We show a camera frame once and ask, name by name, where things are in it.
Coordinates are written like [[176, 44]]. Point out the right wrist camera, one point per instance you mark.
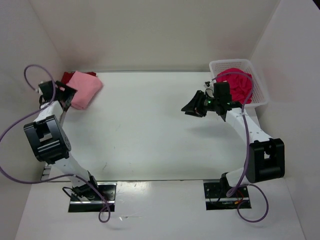
[[220, 92]]

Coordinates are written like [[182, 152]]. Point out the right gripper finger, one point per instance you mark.
[[200, 113], [196, 103]]

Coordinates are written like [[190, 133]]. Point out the white plastic basket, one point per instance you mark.
[[259, 95]]

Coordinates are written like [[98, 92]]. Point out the light pink t-shirt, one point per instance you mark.
[[87, 85]]

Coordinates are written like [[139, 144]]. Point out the magenta t-shirt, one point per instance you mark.
[[240, 86]]

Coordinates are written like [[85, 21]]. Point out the dark red t-shirt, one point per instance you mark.
[[68, 75]]

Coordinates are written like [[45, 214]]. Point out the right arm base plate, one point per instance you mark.
[[216, 199]]

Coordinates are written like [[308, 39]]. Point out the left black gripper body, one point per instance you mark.
[[64, 94]]

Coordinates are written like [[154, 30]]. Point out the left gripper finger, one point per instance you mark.
[[65, 88], [66, 104]]

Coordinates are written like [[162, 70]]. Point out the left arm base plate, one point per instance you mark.
[[83, 204]]

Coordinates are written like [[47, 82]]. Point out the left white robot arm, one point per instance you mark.
[[49, 141]]

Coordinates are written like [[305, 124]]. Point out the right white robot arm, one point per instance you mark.
[[265, 155]]

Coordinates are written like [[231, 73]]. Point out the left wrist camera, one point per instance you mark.
[[48, 90]]

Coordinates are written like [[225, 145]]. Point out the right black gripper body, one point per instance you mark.
[[210, 103]]

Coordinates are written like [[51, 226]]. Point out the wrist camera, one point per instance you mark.
[[48, 90], [220, 92]]

